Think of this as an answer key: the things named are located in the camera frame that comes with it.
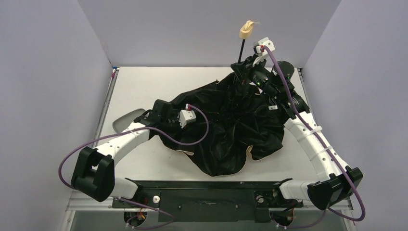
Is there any black grey umbrella case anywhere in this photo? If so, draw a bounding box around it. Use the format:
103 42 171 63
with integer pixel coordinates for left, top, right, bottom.
112 108 146 133

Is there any beige folding umbrella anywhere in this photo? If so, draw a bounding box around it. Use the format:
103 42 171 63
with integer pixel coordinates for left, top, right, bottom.
148 20 288 178

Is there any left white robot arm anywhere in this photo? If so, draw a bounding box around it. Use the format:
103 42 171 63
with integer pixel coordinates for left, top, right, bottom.
71 100 181 202

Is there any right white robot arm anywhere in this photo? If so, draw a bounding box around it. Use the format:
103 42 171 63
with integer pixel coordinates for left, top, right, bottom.
231 55 363 210

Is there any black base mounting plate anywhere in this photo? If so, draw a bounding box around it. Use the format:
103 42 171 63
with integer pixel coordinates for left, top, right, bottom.
79 180 319 224

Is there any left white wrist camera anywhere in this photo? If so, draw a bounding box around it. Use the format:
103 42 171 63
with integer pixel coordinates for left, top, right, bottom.
178 110 196 128

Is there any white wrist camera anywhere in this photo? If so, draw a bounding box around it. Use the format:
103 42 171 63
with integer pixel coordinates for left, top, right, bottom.
178 110 196 128
253 37 275 66

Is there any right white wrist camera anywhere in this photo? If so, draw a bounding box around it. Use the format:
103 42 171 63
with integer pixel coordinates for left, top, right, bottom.
253 37 275 66

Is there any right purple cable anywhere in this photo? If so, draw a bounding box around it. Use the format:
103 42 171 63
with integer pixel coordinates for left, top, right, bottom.
261 46 367 222

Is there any purple cable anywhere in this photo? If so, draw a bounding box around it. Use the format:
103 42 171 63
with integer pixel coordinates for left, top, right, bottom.
261 46 367 222
58 103 210 229

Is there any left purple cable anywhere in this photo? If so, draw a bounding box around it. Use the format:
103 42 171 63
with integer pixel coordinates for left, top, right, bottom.
58 103 210 229

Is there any aluminium frame rail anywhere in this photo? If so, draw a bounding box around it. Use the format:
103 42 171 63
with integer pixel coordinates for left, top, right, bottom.
66 190 113 211

